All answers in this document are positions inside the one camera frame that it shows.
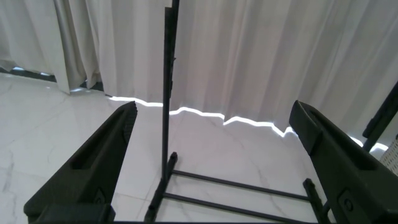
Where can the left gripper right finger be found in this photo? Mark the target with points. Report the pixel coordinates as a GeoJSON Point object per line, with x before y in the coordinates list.
{"type": "Point", "coordinates": [348, 174]}

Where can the black clothes rack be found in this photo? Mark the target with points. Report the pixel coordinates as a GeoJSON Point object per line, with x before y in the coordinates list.
{"type": "Point", "coordinates": [166, 93]}

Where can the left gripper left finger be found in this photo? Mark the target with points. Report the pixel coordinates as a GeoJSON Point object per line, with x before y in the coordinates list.
{"type": "Point", "coordinates": [93, 161]}

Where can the white curtain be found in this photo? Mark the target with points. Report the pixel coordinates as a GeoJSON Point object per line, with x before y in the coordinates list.
{"type": "Point", "coordinates": [248, 46]}
{"type": "Point", "coordinates": [28, 31]}

